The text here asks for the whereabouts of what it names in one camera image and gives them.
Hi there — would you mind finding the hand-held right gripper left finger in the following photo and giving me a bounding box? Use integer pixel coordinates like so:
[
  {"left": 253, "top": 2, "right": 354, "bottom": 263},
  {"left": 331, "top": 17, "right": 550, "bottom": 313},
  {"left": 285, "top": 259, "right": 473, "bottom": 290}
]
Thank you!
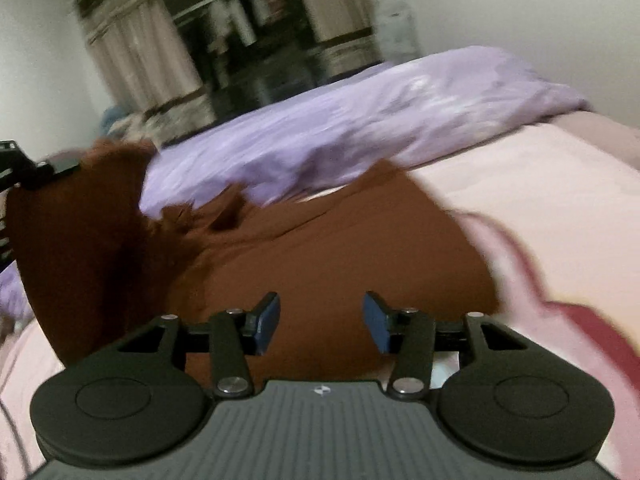
[{"left": 107, "top": 291, "right": 281, "bottom": 401}]

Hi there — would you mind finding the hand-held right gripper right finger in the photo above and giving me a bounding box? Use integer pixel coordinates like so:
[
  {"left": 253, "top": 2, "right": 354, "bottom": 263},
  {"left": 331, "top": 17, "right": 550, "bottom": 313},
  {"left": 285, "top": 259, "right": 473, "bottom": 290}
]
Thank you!
[{"left": 362, "top": 290, "right": 536, "bottom": 401}]

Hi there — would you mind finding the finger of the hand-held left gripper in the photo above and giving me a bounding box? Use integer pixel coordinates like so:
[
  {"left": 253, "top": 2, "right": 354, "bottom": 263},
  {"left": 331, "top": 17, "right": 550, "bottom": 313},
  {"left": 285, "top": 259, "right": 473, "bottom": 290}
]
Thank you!
[{"left": 0, "top": 141, "right": 81, "bottom": 194}]

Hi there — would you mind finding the brown padded jacket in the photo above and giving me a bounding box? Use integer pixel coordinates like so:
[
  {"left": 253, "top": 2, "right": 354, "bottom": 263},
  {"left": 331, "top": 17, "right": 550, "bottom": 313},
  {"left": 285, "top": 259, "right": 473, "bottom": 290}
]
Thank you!
[{"left": 7, "top": 139, "right": 504, "bottom": 382}]

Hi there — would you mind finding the row of hanging clothes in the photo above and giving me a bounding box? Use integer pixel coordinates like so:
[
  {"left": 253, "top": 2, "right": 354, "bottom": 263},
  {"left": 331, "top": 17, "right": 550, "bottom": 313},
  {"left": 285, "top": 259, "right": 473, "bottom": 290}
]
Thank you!
[{"left": 197, "top": 0, "right": 313, "bottom": 63}]

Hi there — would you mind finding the beige striped curtain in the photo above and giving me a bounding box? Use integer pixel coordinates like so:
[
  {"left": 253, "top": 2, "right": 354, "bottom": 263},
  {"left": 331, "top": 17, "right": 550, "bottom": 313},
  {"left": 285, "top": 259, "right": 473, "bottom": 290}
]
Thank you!
[
  {"left": 74, "top": 0, "right": 217, "bottom": 134},
  {"left": 290, "top": 0, "right": 386, "bottom": 79}
]

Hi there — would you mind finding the purple duvet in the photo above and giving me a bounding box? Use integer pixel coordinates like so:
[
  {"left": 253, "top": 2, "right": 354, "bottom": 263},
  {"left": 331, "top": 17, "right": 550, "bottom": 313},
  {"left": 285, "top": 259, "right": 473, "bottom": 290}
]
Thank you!
[{"left": 0, "top": 45, "right": 594, "bottom": 323}]

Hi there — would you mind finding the pink printed blanket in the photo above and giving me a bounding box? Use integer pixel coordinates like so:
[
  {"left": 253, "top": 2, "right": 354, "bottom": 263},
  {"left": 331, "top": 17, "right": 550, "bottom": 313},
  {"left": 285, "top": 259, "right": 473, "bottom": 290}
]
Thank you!
[{"left": 0, "top": 112, "right": 640, "bottom": 480}]

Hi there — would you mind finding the covered standing fan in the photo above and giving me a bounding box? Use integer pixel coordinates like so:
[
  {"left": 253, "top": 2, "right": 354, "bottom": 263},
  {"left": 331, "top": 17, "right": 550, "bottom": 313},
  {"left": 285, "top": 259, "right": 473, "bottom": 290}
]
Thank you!
[{"left": 380, "top": 2, "right": 422, "bottom": 63}]

